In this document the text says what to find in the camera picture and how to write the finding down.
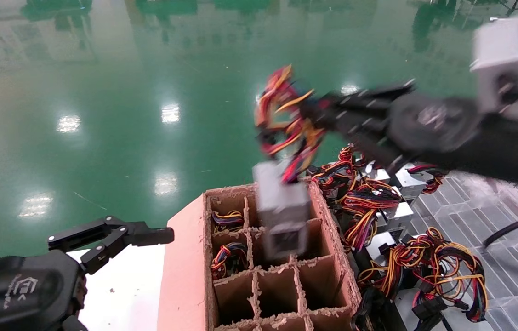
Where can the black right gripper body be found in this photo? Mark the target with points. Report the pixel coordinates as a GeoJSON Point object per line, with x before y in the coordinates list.
{"type": "Point", "coordinates": [433, 119]}

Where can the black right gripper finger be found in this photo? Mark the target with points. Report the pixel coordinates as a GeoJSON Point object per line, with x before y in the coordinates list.
{"type": "Point", "coordinates": [373, 138]}
{"type": "Point", "coordinates": [355, 103]}

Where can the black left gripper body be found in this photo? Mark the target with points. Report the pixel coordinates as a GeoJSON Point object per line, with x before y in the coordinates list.
{"type": "Point", "coordinates": [19, 294]}

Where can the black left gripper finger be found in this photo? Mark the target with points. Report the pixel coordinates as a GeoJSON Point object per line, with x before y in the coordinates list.
{"type": "Point", "coordinates": [144, 235]}
{"type": "Point", "coordinates": [74, 325]}

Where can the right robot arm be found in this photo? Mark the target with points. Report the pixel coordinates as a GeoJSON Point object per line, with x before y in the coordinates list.
{"type": "Point", "coordinates": [507, 151]}

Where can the brown cardboard divider box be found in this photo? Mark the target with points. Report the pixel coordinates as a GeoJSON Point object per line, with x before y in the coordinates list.
{"type": "Point", "coordinates": [185, 276]}

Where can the clear plastic compartment tray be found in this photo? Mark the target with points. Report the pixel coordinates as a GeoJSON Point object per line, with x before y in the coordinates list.
{"type": "Point", "coordinates": [507, 276]}

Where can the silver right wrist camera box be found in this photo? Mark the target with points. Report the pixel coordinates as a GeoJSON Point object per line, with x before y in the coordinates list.
{"type": "Point", "coordinates": [498, 55]}

